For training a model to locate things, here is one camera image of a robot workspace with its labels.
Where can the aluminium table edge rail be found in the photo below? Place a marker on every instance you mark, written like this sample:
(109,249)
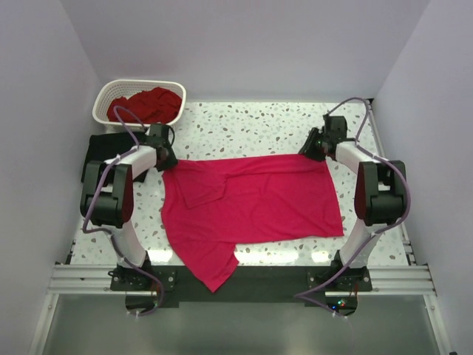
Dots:
(402,313)

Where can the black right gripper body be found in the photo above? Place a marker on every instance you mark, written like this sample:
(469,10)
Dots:
(314,147)

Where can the black folded t shirt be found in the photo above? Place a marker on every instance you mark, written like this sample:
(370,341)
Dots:
(106,146)

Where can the white plastic laundry basket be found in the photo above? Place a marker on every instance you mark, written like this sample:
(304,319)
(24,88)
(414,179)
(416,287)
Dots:
(127,88)

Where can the pink t shirt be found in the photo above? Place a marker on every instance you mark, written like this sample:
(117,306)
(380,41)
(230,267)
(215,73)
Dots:
(211,206)

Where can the dark red t shirt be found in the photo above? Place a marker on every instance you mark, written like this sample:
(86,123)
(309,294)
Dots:
(157,105)

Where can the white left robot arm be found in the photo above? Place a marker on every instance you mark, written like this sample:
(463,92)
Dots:
(107,200)

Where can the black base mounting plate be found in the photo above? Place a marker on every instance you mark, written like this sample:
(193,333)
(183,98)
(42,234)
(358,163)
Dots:
(173,285)

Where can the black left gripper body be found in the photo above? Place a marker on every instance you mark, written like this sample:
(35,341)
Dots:
(171,160)

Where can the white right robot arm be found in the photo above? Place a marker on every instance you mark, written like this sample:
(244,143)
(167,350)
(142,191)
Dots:
(381,198)

